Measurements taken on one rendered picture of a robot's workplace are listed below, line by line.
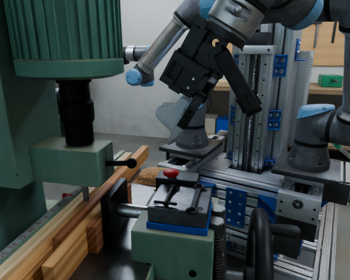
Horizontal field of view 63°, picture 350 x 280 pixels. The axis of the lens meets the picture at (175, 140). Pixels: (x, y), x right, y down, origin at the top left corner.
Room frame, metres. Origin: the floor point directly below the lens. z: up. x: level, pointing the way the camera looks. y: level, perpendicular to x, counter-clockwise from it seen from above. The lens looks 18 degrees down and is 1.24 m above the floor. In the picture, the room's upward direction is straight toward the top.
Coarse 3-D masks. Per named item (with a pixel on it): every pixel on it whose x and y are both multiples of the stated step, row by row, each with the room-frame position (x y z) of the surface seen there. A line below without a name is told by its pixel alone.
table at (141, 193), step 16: (144, 192) 0.63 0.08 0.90; (128, 224) 0.50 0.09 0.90; (128, 240) 0.45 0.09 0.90; (96, 256) 0.41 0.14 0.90; (112, 256) 0.41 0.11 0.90; (128, 256) 0.41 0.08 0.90; (80, 272) 0.37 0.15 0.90; (96, 272) 0.37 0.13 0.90; (112, 272) 0.37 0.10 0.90; (128, 272) 0.37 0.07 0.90; (144, 272) 0.37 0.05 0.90
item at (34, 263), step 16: (144, 160) 0.84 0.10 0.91; (112, 176) 0.64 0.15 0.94; (128, 176) 0.70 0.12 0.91; (96, 192) 0.56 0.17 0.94; (80, 208) 0.49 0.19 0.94; (64, 224) 0.44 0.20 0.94; (48, 240) 0.40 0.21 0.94; (32, 256) 0.36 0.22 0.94; (48, 256) 0.37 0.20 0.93; (16, 272) 0.33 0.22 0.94; (32, 272) 0.33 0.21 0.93
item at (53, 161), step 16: (48, 144) 0.50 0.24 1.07; (64, 144) 0.50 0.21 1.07; (96, 144) 0.50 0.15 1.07; (112, 144) 0.53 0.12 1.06; (32, 160) 0.49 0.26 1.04; (48, 160) 0.48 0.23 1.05; (64, 160) 0.48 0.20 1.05; (80, 160) 0.47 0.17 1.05; (96, 160) 0.46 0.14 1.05; (112, 160) 0.52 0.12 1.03; (48, 176) 0.48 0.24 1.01; (64, 176) 0.48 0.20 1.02; (80, 176) 0.47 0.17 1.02; (96, 176) 0.46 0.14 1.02
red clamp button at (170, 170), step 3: (168, 168) 0.50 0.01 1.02; (171, 168) 0.50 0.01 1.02; (174, 168) 0.50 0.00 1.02; (165, 171) 0.48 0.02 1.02; (168, 171) 0.48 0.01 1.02; (171, 171) 0.48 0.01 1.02; (174, 171) 0.48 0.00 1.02; (177, 171) 0.49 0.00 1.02; (165, 174) 0.48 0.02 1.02; (168, 174) 0.48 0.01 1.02; (171, 174) 0.47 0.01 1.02; (174, 174) 0.48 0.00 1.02; (177, 174) 0.48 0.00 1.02; (171, 177) 0.48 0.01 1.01
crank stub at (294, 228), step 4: (272, 224) 0.45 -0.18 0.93; (276, 224) 0.45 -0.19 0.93; (280, 224) 0.45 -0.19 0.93; (284, 224) 0.45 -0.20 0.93; (288, 224) 0.45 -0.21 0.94; (272, 228) 0.44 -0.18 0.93; (276, 228) 0.44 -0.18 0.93; (280, 228) 0.44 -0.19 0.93; (284, 228) 0.44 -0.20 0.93; (288, 228) 0.44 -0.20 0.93; (292, 228) 0.44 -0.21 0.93; (296, 228) 0.44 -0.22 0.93; (272, 232) 0.44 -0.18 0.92; (276, 232) 0.44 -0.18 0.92; (280, 232) 0.44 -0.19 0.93; (284, 232) 0.43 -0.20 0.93; (288, 232) 0.43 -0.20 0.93; (292, 232) 0.43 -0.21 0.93; (296, 232) 0.43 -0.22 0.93; (300, 232) 0.43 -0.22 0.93; (280, 236) 0.44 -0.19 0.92; (284, 236) 0.43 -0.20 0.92; (288, 236) 0.43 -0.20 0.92; (292, 236) 0.43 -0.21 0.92; (296, 236) 0.43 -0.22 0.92
